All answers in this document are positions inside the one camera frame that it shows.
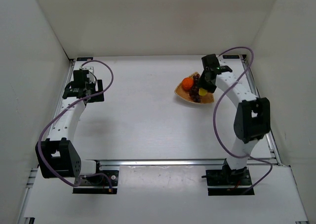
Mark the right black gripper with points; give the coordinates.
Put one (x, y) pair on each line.
(207, 80)

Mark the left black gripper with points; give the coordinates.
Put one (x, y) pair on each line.
(82, 93)

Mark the yellow fake lemon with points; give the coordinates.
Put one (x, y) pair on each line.
(202, 92)

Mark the dark red fake grapes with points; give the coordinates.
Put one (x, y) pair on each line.
(193, 92)

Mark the orange fake fruit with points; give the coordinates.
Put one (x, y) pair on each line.
(187, 83)

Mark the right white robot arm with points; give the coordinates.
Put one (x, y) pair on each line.
(252, 119)

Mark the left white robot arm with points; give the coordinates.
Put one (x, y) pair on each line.
(58, 149)

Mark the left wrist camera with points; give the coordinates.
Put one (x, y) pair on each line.
(87, 69)

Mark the front aluminium rail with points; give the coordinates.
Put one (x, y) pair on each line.
(168, 162)

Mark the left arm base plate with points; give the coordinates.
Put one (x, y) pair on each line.
(99, 184)

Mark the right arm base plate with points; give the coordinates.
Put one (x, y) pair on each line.
(220, 185)

